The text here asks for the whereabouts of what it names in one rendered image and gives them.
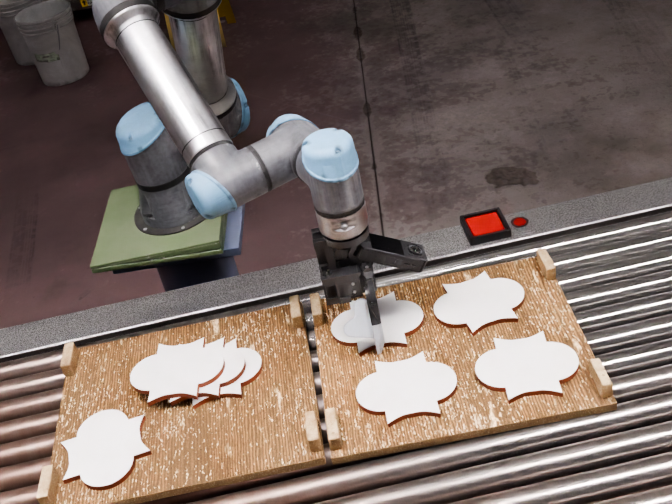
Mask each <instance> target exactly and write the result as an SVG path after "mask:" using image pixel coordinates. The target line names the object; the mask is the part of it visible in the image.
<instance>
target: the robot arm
mask: <svg viewBox="0 0 672 504"><path fill-rule="evenodd" d="M221 2H222V0H92V11H93V16H94V20H95V23H96V25H97V28H98V30H99V32H100V34H101V35H102V37H103V39H104V40H105V42H106V44H107V45H108V46H110V47H111V48H113V49H118V51H119V53H120V54H121V56H122V58H123V59H124V61H125V63H126V64H127V66H128V67H129V69H130V71H131V72H132V74H133V76H134V77H135V79H136V81H137V82H138V84H139V86H140V87H141V89H142V91H143V92H144V94H145V96H146V97H147V99H148V100H149V102H144V103H142V104H140V105H137V106H136V107H134V108H132V109H131V110H130V111H128V112H127V113H126V114H125V115H124V116H123V117H122V118H121V119H120V122H119V123H118V124H117V127H116V137H117V140H118V142H119V145H120V150H121V152H122V154H123V155H124V157H125V159H126V161H127V163H128V166H129V168H130V170H131V172H132V175H133V177H134V179H135V181H136V183H137V186H138V188H139V200H140V212H141V215H142V217H143V220H144V222H145V223H146V224H147V225H149V226H151V227H153V228H159V229H165V228H173V227H177V226H180V225H183V224H185V223H188V222H190V221H192V220H193V219H195V218H196V217H198V216H199V215H200V214H201V215H202V216H203V217H204V218H206V219H214V218H216V217H219V216H222V215H224V214H226V213H228V212H231V211H234V210H236V209H237V208H238V207H240V206H242V205H243V204H245V203H247V202H249V201H251V200H253V199H255V198H257V197H259V196H261V195H263V194H265V193H267V192H269V191H271V190H273V189H275V188H277V187H279V186H281V185H283V184H285V183H287V182H289V181H291V180H293V179H295V178H297V177H298V178H299V179H301V180H302V181H303V182H305V183H306V184H307V185H308V186H309V188H310V191H311V195H312V200H313V204H314V208H315V212H316V217H317V221H318V225H319V228H314V229H311V232H312V239H313V245H314V249H315V251H316V255H317V259H318V264H319V270H320V275H321V281H322V286H323V290H324V294H325V298H326V303H327V306H328V305H333V304H338V303H339V304H344V303H349V302H352V300H351V298H356V297H361V296H363V293H365V295H366V299H364V298H360V299H357V300H356V301H355V303H354V312H355V315H354V317H353V318H352V319H351V320H349V321H348V322H347V323H346V324H345V325H344V333H345V334H346V335H347V336H348V337H358V338H372V339H374V340H375V345H376V350H377V354H381V353H382V350H383V347H384V343H385V339H384V334H383V329H382V324H381V318H380V313H379V308H378V303H377V298H376V293H375V291H377V286H376V280H375V275H374V270H373V266H372V265H373V263H377V264H382V265H386V266H391V267H396V268H400V269H405V270H409V271H414V272H419V273H421V272H422V271H423V270H424V267H425V265H426V263H427V261H428V259H427V256H426V253H425V250H424V247H423V245H420V244H416V243H412V242H407V241H403V240H398V239H394V238H389V237H385V236H381V235H376V234H372V233H369V226H368V223H369V219H368V214H367V208H366V203H365V198H364V193H363V187H362V182H361V176H360V171H359V165H358V164H359V159H358V154H357V152H356V150H355V147H354V143H353V139H352V137H351V136H350V134H348V133H347V132H346V131H344V130H337V129H335V128H327V129H322V130H319V128H318V127H317V126H316V125H315V124H314V123H312V122H311V121H309V120H307V119H305V118H303V117H301V116H299V115H296V114H286V115H282V116H280V117H278V118H277V119H276V120H275V121H274V122H273V123H272V125H271V126H269V128H268V131H267V134H266V137H265V138H263V139H261V140H259V141H257V142H255V143H253V144H251V145H248V146H246V147H244V148H242V149H240V150H237V149H236V147H235V146H234V144H233V142H232V141H231V139H232V138H234V137H236V136H237V135H238V134H239V133H241V132H243V131H245V130H246V129H247V127H248V126H249V123H250V110H249V106H248V105H247V99H246V96H245V94H244V92H243V90H242V88H241V87H240V85H239V84H238V82H237V81H236V80H234V79H233V78H230V77H228V76H227V75H226V70H225V63H224V56H223V49H222V42H221V35H220V28H219V22H218V15H217V8H218V7H219V5H220V4H221ZM161 11H162V12H163V13H165V14H166V15H168V16H169V21H170V26H171V30H172V35H173V40H174V44H175V49H176V51H175V50H174V48H173V47H172V45H171V43H170V42H169V40H168V39H167V37H166V36H165V34H164V32H163V31H162V29H161V28H160V26H159V23H160V15H159V12H161ZM365 303H367V307H368V312H369V317H368V316H367V312H366V307H365Z"/></svg>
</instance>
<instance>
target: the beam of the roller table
mask: <svg viewBox="0 0 672 504"><path fill-rule="evenodd" d="M668 211H672V177H670V178H666V179H662V180H657V181H653V182H648V183H644V184H639V185H635V186H631V187H626V188H622V189H617V190H613V191H608V192H604V193H600V194H595V195H591V196H586V197H582V198H578V199H573V200H569V201H564V202H560V203H555V204H551V205H547V206H542V207H538V208H533V209H529V210H525V211H520V212H516V213H511V214H507V215H503V216H504V217H505V219H506V221H507V223H508V225H509V227H510V228H511V235H512V237H509V238H504V239H500V240H495V241H491V242H487V243H482V244H478V245H473V246H471V245H470V243H469V240H468V238H467V236H466V234H465V232H464V230H463V228H462V225H458V226H454V227H449V228H445V229H441V230H436V231H432V232H427V233H423V234H418V235H414V236H410V237H405V238H401V239H398V240H403V241H407V242H412V243H416V244H420V245H423V247H424V250H425V253H426V256H427V259H428V261H427V263H426V265H425V266H430V265H434V264H439V263H443V262H447V261H452V260H456V259H461V258H465V257H469V256H474V255H478V254H483V253H487V252H491V251H496V250H500V249H505V248H509V247H513V246H518V245H522V244H527V243H531V242H535V241H540V240H544V239H549V238H553V237H558V236H562V235H566V234H571V233H575V232H580V231H584V230H588V229H593V228H597V227H602V226H606V225H610V224H615V223H619V222H624V221H628V220H632V219H637V218H641V217H646V216H650V215H654V214H659V213H663V212H668ZM516 217H524V218H527V219H528V224H527V225H526V226H524V227H514V226H513V225H512V224H511V220H512V219H514V218H516ZM372 266H373V270H374V275H375V278H377V277H381V276H386V275H390V274H395V273H399V272H403V271H408V270H405V269H400V268H396V267H391V266H386V265H382V264H377V263H373V265H372ZM320 290H323V286H322V281H321V275H320V270H319V264H318V259H317V258H312V259H308V260H304V261H299V262H295V263H290V264H286V265H281V266H277V267H273V268H268V269H264V270H259V271H255V272H251V273H246V274H242V275H237V276H233V277H228V278H224V279H220V280H215V281H211V282H206V283H202V284H198V285H193V286H189V287H184V288H180V289H175V290H171V291H167V292H162V293H158V294H153V295H149V296H144V297H140V298H136V299H131V300H127V301H122V302H118V303H114V304H109V305H105V306H100V307H96V308H91V309H87V310H83V311H78V312H74V313H69V314H65V315H61V316H56V317H52V318H47V319H43V320H38V321H34V322H30V323H25V324H21V325H16V326H12V327H8V328H3V329H0V363H3V362H7V361H11V360H16V359H20V358H25V357H29V356H33V355H38V354H42V353H47V352H51V351H56V350H60V349H64V345H65V344H66V343H69V342H74V344H75V346H78V345H82V344H86V343H91V342H95V341H100V340H104V339H108V338H113V337H117V336H122V335H126V334H130V333H135V332H139V331H144V330H148V329H152V328H157V327H161V326H166V325H170V324H174V323H179V322H183V321H188V320H192V319H196V318H201V317H205V316H210V315H214V314H218V313H223V312H227V311H232V310H236V309H240V308H245V307H249V306H254V305H258V304H262V303H267V302H271V301H276V300H280V299H284V298H289V297H290V296H293V295H302V294H307V293H311V292H315V291H320Z"/></svg>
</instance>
